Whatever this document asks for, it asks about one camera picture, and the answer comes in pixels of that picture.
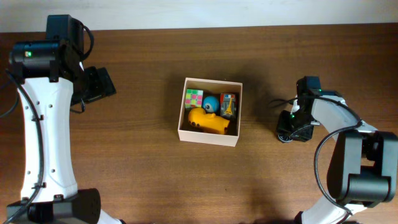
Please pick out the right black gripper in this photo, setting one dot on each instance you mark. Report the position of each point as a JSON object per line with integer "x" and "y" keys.
{"x": 283, "y": 124}

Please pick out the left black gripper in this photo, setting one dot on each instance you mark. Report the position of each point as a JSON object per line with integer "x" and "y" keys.
{"x": 101, "y": 83}

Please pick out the red grey toy car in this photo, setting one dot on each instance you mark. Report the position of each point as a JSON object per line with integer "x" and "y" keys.
{"x": 228, "y": 109}

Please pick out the yellow toy dog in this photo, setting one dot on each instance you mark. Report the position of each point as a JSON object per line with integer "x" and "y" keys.
{"x": 208, "y": 122}

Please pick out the white cardboard box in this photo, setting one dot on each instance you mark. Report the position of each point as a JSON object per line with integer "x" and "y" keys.
{"x": 215, "y": 88}

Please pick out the blue toy ball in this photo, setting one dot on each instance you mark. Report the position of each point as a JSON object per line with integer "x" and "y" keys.
{"x": 211, "y": 104}

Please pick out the colourful puzzle cube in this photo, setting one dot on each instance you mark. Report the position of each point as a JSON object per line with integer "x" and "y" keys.
{"x": 193, "y": 98}

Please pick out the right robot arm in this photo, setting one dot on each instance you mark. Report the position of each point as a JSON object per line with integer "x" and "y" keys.
{"x": 355, "y": 164}

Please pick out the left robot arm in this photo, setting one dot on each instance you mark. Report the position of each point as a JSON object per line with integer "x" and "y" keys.
{"x": 50, "y": 80}

